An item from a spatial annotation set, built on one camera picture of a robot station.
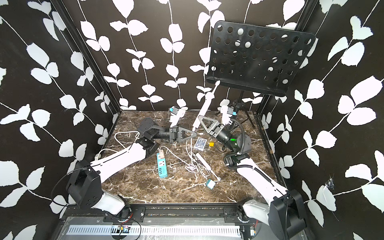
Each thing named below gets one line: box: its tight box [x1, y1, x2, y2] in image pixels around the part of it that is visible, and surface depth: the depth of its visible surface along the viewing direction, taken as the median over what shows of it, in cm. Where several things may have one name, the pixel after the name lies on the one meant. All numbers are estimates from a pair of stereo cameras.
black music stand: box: [206, 20, 317, 129], surface depth 62 cm
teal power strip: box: [156, 152, 168, 179], surface depth 89 cm
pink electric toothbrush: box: [192, 80, 221, 132], surface depth 61 cm
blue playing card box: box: [194, 137, 207, 152], surface depth 102 cm
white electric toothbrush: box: [195, 152, 222, 181], surface depth 92 cm
